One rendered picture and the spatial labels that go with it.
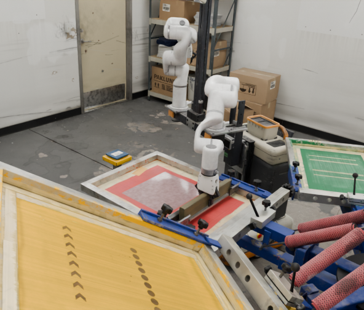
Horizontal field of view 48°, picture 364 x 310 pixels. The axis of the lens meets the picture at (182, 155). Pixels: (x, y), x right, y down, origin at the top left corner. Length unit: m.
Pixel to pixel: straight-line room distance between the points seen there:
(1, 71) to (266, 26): 3.45
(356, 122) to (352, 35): 1.07
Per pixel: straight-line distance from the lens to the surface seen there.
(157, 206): 2.03
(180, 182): 2.26
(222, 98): 2.01
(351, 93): 5.59
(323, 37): 5.62
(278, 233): 1.80
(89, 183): 2.18
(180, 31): 2.58
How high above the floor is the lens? 2.05
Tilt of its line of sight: 25 degrees down
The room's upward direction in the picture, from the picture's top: 3 degrees clockwise
